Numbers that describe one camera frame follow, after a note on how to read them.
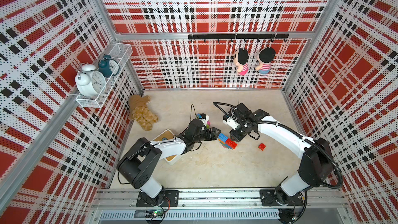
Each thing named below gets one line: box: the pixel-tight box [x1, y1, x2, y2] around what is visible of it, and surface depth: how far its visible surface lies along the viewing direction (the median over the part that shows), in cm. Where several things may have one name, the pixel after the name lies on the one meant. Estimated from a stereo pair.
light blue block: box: [218, 132, 229, 143], surface depth 89 cm
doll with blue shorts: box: [254, 46, 277, 75], surface depth 98 cm
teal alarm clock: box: [97, 54, 120, 78], surface depth 73 cm
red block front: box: [225, 137, 238, 150], surface depth 86 cm
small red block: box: [258, 142, 267, 151], surface depth 92 cm
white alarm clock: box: [74, 63, 107, 97], surface depth 63 cm
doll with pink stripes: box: [233, 48, 249, 76], surface depth 99 cm
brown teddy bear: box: [129, 94, 159, 131], surface depth 98 cm
